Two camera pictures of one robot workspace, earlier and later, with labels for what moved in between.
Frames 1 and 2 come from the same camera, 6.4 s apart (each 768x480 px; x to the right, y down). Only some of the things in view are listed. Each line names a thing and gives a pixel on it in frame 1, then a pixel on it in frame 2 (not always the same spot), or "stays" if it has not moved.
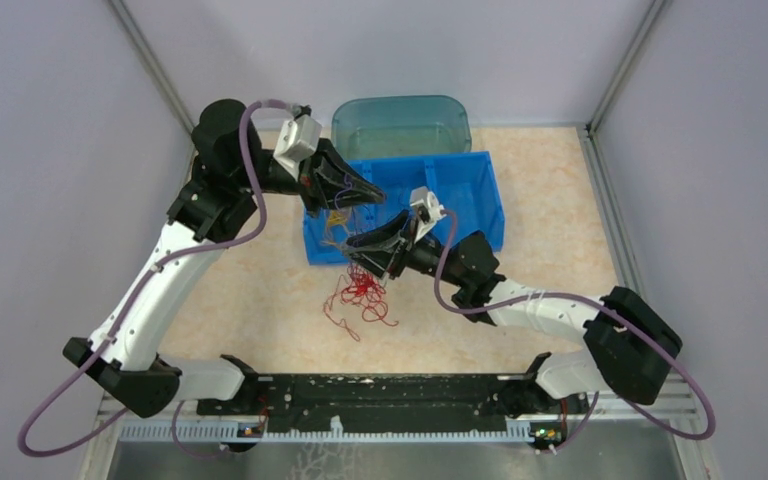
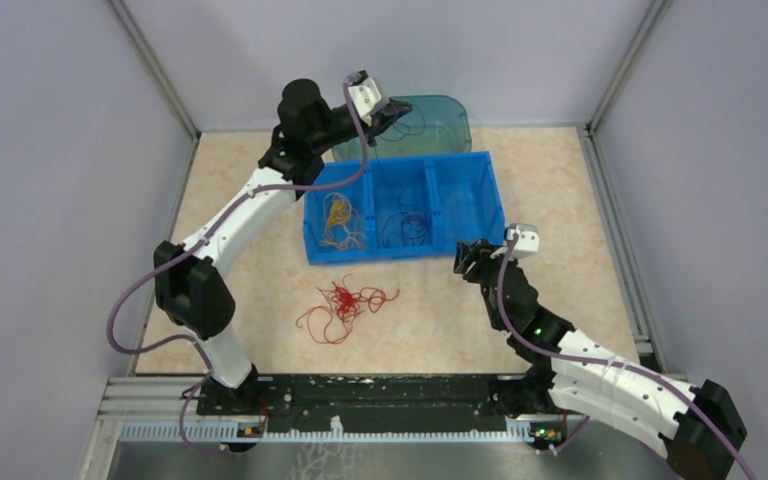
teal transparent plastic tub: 389,127 stays
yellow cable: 336,218 stays
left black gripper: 318,176 → 384,117
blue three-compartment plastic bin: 465,184 stays
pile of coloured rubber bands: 363,288 → 331,325
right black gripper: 374,249 → 469,252
